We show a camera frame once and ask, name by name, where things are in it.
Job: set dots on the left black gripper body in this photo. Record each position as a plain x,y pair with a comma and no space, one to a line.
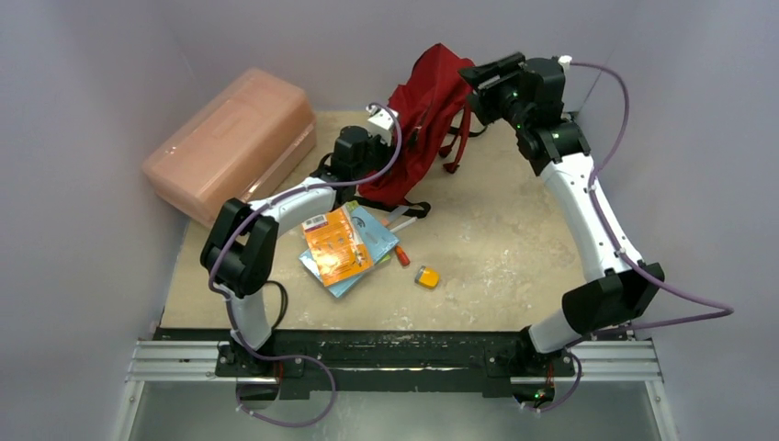
378,156

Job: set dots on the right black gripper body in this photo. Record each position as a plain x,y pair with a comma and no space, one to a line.
487,79

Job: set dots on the red backpack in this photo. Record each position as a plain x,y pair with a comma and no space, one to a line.
435,117

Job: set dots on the light blue notebook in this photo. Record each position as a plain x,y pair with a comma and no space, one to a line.
378,238

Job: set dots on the orange booklet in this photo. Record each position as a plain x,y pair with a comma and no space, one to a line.
336,247

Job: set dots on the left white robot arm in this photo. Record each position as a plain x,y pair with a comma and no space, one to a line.
239,252

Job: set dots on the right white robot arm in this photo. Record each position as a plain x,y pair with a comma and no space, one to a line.
617,285

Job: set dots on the white marker pen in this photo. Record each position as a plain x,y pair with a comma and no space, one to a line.
403,225

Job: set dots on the red orange marker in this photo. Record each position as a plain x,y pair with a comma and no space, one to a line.
402,257

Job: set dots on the pink translucent storage box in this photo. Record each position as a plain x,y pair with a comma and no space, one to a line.
242,144

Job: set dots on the yellow grey eraser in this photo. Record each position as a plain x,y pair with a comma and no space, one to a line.
427,277

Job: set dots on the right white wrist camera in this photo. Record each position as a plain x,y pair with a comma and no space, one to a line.
565,62

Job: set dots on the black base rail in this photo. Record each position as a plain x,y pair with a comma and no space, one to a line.
297,363

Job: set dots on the aluminium frame rail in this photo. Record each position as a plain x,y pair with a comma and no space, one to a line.
197,361

